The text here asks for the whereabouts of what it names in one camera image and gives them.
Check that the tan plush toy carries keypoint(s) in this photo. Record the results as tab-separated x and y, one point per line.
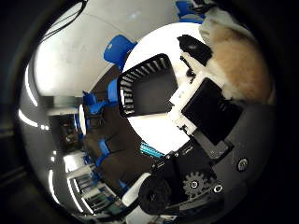
241	65

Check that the blue plastic chair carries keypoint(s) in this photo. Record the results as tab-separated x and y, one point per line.
112	90
120	49
187	11

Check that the teal striped box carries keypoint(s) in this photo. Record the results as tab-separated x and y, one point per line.
150	150

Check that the black slatted container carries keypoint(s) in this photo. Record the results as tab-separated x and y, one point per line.
149	88

